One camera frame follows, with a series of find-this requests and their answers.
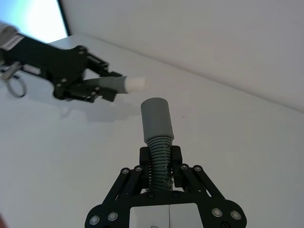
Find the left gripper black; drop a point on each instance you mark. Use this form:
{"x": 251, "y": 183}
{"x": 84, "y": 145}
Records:
{"x": 47, "y": 61}

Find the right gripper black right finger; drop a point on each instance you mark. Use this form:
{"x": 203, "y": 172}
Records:
{"x": 194, "y": 183}

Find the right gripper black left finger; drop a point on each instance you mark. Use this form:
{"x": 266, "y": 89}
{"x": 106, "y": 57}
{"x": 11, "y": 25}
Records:
{"x": 129, "y": 183}

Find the grey tube with white tip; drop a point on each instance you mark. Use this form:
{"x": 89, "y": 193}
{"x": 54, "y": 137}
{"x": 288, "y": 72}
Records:
{"x": 114, "y": 83}

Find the bright panel with dark frame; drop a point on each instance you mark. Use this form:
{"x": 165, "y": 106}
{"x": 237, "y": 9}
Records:
{"x": 33, "y": 19}

